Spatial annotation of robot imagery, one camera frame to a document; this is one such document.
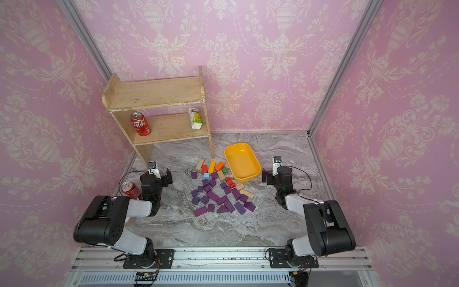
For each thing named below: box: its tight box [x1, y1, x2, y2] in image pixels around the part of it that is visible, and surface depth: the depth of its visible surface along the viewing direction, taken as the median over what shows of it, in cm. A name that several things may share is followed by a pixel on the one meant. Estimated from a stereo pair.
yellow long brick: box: [207, 160, 217, 174], surface depth 105 cm
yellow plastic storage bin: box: [223, 142, 262, 184], surface depth 108 cm
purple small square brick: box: [207, 203, 216, 213], surface depth 89 cm
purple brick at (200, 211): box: [194, 206, 208, 218], surface depth 89 cm
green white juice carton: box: [188, 107, 203, 130], surface depth 94 cm
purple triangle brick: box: [216, 204, 229, 214], surface depth 89 cm
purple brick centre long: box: [206, 190, 220, 202], surface depth 94 cm
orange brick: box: [214, 161, 226, 172], surface depth 105 cm
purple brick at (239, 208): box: [234, 201, 247, 216], surface depth 89 cm
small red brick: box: [225, 176, 237, 189], surface depth 99 cm
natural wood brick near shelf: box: [196, 158, 205, 170], surface depth 108 cm
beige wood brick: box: [216, 169, 226, 182], surface depth 99 cm
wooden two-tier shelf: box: [101, 65, 215, 168], surface depth 85 cm
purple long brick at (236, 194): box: [230, 187, 242, 201], surface depth 93 cm
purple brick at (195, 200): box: [191, 196, 201, 206], surface depth 91 cm
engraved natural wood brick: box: [239, 188, 255, 199], surface depth 94 cm
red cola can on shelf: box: [130, 111, 152, 137], surface depth 86 cm
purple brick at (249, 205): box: [243, 201, 256, 213], surface depth 90 cm
